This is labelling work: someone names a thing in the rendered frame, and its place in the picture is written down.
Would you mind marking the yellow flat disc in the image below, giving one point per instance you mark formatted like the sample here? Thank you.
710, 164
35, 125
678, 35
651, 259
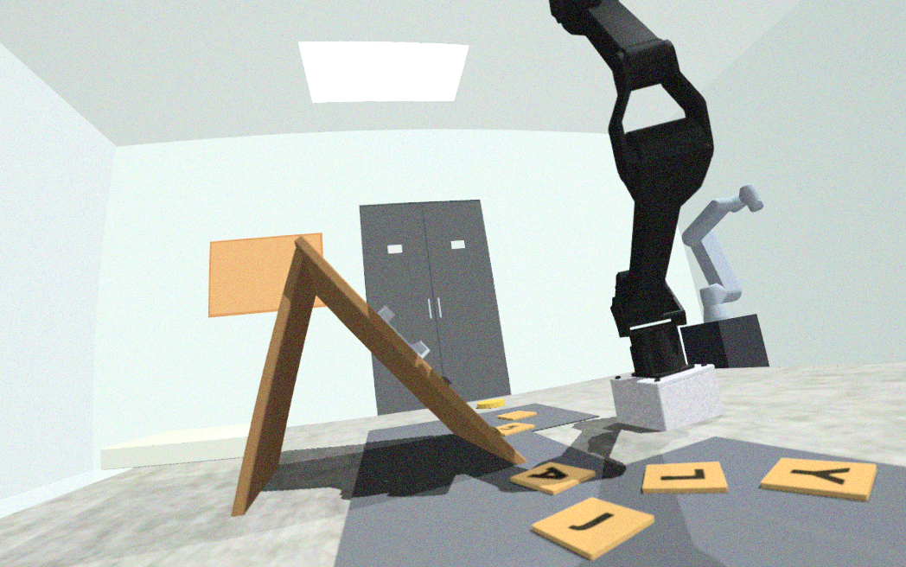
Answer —
492, 403

